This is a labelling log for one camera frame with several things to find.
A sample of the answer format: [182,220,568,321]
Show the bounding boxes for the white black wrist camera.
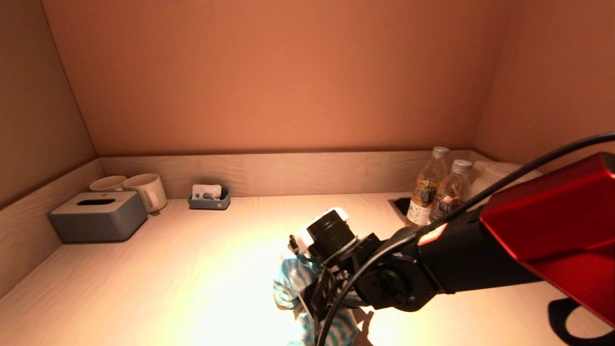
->
[295,208,358,265]

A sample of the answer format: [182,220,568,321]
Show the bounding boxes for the blue white striped towel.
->
[273,255,358,346]

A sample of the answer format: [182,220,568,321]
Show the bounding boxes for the white electric kettle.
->
[468,161,543,203]

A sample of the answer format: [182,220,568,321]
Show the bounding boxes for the grey tissue box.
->
[48,191,148,243]

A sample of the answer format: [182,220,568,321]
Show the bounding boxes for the black recessed table socket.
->
[388,197,412,224]

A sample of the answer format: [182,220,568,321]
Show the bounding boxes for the small grey sachet tray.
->
[187,187,231,210]

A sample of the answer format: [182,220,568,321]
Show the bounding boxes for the front clear water bottle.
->
[429,160,474,224]

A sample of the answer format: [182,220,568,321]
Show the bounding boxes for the white ceramic mug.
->
[89,175,128,193]
[123,173,168,214]

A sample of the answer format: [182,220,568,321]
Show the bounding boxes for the clear water bottle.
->
[429,160,474,224]
[406,147,450,227]

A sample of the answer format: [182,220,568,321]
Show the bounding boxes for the rear clear water bottle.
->
[406,147,450,227]

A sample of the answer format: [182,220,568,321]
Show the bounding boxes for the black cable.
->
[315,132,615,346]

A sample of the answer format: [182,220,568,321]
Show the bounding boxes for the white sachets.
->
[192,185,222,200]

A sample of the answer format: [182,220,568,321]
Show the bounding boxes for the light wood backsplash board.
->
[98,151,470,199]
[0,160,105,299]

